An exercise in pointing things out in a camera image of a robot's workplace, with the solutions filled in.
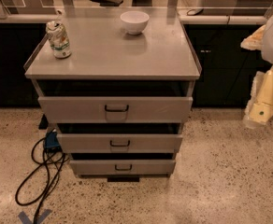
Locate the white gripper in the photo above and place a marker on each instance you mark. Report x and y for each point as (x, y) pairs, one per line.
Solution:
(260, 105)

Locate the blue power adapter box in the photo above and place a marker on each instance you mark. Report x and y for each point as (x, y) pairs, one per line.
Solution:
(51, 142)

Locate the grey bottom drawer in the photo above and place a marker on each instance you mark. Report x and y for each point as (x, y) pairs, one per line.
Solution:
(123, 167)

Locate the grey middle drawer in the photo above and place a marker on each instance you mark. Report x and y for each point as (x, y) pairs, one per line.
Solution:
(119, 143)

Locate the grey drawer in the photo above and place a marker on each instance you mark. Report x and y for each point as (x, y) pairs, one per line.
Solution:
(119, 143)
(123, 167)
(116, 109)

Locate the grey metal drawer cabinet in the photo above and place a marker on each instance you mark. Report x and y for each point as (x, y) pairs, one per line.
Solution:
(107, 62)

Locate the black office chair seat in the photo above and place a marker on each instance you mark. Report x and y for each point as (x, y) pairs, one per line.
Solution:
(108, 3)

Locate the grey top drawer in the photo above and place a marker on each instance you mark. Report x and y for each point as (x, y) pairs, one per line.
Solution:
(116, 109)

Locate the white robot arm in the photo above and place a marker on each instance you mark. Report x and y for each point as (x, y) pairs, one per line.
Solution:
(267, 46)

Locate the white ceramic bowl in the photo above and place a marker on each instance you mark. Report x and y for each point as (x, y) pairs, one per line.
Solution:
(134, 22)

